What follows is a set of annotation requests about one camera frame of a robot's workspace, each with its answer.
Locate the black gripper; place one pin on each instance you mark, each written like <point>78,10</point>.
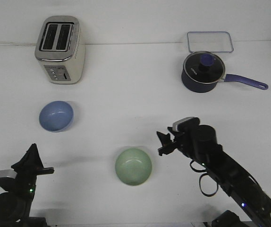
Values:
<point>28,168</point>
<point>182,141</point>

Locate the green bowl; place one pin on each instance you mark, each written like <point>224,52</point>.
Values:
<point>133,166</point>

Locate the blue bowl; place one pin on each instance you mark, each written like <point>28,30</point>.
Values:
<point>56,116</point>

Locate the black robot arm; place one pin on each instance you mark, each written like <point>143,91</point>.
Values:
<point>15,210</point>
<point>200,145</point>

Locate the glass pot lid blue knob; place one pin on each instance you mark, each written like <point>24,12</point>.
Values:
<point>204,67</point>

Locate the clear container lid blue rim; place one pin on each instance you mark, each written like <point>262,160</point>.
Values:
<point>210,41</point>

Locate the white and silver toaster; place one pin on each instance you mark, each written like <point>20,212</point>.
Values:
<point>60,49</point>

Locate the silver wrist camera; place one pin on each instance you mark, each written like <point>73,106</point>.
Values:
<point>179,125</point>
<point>7,177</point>

